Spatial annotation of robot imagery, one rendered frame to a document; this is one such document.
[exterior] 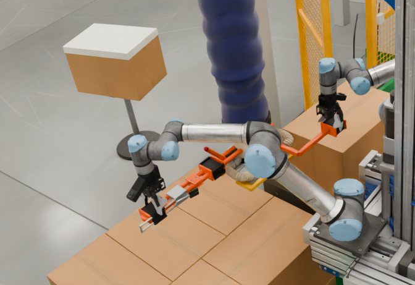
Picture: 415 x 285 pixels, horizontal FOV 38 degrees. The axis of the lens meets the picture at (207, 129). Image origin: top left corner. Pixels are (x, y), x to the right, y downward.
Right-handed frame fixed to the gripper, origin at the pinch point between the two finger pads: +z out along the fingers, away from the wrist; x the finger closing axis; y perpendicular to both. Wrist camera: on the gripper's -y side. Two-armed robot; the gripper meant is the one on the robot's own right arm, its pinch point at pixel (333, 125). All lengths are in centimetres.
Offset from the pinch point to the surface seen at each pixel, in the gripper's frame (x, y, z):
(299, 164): -35, -12, 46
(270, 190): -55, -8, 72
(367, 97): -23, -62, 25
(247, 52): -15, 34, -50
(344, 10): -205, -292, 102
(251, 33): -15, 31, -58
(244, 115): -18.8, 37.4, -20.3
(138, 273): -64, 87, 67
